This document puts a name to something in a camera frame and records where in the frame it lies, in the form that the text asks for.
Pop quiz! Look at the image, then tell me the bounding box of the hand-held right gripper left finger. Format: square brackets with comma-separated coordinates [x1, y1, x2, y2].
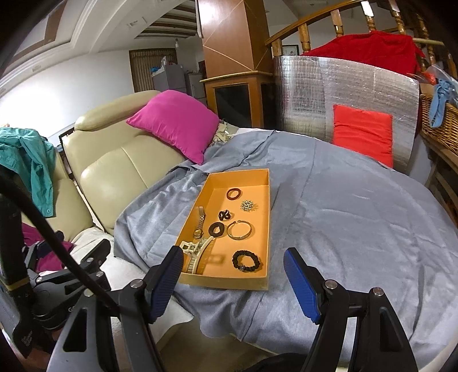
[46, 245, 185, 372]

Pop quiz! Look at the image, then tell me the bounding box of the gold wristwatch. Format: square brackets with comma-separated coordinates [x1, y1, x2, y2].
[192, 205, 209, 240]

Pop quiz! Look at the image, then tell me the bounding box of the pink cushion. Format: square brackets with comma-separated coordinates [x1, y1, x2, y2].
[126, 89, 220, 165]

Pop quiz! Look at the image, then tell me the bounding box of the wooden shelf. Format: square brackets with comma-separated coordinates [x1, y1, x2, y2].
[418, 136, 458, 231]

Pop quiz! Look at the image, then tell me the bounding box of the teal shirt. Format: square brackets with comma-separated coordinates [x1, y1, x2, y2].
[0, 127, 58, 218]

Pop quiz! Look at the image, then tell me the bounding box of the wooden cabinet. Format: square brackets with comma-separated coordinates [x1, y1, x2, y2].
[196, 0, 277, 130]

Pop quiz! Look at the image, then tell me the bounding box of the grey refrigerator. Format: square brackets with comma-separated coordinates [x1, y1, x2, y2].
[152, 64, 187, 94]

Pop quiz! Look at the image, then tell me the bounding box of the grey cloth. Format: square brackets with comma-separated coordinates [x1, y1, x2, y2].
[114, 128, 458, 366]

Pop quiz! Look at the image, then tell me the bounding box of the wicker basket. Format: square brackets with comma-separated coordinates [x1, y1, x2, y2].
[418, 92, 458, 155]

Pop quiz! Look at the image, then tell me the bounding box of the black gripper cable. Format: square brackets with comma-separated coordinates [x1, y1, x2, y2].
[0, 173, 120, 310]

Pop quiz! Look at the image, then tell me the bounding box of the magenta cloth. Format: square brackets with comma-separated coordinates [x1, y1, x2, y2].
[21, 222, 74, 273]

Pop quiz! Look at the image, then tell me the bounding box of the orange cardboard box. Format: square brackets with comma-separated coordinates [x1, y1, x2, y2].
[178, 167, 272, 291]

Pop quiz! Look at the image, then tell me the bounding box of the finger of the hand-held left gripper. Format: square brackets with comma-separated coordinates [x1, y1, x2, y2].
[30, 269, 112, 330]
[23, 238, 112, 277]

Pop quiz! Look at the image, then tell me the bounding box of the silver insulation panel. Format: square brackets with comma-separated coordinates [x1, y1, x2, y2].
[273, 54, 420, 177]

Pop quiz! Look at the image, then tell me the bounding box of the white fleece cover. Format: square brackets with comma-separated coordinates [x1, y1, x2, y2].
[68, 229, 196, 346]

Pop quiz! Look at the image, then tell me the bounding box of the wooden railing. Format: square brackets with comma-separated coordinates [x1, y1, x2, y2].
[265, 0, 458, 80]

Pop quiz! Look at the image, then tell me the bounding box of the brown lattice door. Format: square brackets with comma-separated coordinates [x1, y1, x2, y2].
[129, 48, 178, 92]

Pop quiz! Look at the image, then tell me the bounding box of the black beaded bracelet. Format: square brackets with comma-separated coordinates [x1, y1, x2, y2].
[232, 249, 262, 273]

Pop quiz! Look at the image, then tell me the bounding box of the beige cloth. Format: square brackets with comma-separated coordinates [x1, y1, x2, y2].
[211, 120, 241, 148]

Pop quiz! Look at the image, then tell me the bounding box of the red cloth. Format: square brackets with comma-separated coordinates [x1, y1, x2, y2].
[302, 30, 427, 76]

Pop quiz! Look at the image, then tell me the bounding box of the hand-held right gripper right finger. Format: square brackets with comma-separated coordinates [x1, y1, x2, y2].
[283, 247, 419, 372]

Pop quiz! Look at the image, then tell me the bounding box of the cream hair claw clip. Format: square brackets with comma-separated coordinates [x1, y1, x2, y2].
[174, 236, 216, 276]

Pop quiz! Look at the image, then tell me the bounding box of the silver bangle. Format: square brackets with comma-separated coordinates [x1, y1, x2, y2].
[226, 220, 253, 241]

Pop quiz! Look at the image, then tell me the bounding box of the red cushion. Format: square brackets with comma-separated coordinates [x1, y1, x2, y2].
[331, 104, 394, 169]

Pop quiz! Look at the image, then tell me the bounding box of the beige leather sofa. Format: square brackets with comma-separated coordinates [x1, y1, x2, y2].
[46, 89, 201, 251]

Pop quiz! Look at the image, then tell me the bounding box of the blue cloth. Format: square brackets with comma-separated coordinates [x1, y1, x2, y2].
[429, 79, 458, 129]

